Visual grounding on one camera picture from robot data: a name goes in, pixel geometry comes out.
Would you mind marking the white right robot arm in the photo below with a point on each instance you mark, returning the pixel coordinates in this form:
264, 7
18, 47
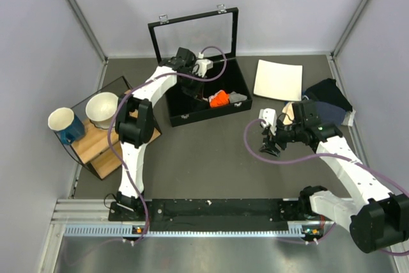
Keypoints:
375, 217

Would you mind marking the blue mug white inside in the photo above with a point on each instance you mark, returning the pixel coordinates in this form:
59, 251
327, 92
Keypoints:
66, 124

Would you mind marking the orange rolled underwear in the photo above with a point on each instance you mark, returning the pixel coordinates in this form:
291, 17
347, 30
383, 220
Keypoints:
218, 99

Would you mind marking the black underwear beige waistband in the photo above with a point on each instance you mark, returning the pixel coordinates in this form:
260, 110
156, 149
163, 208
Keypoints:
199, 103

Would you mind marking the white cloth in pile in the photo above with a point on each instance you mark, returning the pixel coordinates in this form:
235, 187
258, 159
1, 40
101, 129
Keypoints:
349, 118

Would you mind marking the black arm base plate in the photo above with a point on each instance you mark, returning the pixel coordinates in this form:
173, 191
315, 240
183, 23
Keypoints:
222, 214

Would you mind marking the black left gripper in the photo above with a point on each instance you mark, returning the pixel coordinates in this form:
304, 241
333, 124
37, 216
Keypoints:
197, 90

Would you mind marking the black glass-lid storage box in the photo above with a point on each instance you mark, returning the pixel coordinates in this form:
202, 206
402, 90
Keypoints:
217, 31

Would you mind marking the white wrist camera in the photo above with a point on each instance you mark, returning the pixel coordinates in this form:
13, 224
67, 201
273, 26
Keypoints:
202, 65
268, 119

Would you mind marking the white ceramic bowl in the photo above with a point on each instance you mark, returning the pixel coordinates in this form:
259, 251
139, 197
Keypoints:
101, 108

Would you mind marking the navy blue underwear in pile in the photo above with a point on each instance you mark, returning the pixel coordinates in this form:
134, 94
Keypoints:
329, 113

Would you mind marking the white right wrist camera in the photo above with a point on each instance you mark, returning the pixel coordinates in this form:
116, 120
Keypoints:
268, 119

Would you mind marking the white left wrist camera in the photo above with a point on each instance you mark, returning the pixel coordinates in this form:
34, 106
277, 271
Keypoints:
202, 65

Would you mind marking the wooden black-framed shelf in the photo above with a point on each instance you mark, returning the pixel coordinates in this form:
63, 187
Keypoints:
92, 151

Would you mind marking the black underwear in pile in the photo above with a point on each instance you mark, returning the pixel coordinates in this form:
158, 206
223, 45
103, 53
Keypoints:
328, 92

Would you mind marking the beige cloth in pile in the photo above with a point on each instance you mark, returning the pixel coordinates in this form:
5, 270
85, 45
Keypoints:
287, 114

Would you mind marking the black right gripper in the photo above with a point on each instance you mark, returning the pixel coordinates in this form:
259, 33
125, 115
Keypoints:
269, 142

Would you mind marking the grey rolled underwear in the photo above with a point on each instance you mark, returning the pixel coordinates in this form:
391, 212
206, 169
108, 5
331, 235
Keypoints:
235, 97

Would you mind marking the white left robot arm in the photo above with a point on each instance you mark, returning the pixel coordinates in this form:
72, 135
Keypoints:
135, 123

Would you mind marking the white scalloped saucer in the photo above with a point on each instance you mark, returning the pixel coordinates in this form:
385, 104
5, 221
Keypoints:
104, 125

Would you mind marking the grey slotted cable duct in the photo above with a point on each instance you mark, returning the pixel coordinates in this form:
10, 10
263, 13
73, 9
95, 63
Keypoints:
131, 231

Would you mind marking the white square plate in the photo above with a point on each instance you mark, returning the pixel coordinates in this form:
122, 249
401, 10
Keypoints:
278, 81

